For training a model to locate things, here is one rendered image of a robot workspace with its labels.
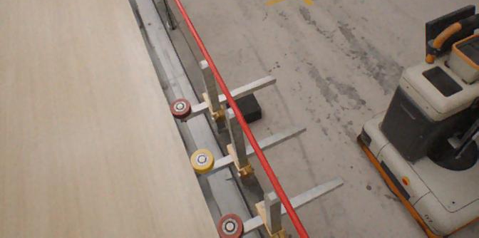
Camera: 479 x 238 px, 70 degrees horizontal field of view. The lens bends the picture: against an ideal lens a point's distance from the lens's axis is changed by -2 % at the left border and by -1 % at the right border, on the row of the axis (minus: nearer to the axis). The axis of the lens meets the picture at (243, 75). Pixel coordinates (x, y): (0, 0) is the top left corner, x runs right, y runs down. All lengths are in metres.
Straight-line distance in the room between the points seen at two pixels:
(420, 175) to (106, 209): 1.47
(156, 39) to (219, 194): 1.01
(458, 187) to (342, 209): 0.59
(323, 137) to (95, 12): 1.54
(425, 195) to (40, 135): 1.74
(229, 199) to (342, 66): 1.53
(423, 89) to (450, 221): 0.67
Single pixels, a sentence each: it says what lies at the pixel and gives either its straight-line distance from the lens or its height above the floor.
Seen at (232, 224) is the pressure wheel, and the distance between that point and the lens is 1.15.
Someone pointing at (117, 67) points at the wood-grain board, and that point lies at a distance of 1.62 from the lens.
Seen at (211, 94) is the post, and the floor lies 0.98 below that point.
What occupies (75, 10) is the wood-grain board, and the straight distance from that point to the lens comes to 2.05.
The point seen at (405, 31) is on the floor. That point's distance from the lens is 3.05.
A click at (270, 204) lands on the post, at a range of 0.96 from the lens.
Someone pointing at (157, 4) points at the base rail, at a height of 0.70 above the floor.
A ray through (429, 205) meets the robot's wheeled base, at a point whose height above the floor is 0.26.
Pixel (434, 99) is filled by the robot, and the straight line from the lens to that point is 1.60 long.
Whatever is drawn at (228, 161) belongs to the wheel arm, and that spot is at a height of 0.82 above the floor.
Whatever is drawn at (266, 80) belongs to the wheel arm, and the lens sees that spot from 1.48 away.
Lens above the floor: 2.01
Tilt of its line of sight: 50 degrees down
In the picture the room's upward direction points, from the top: 8 degrees counter-clockwise
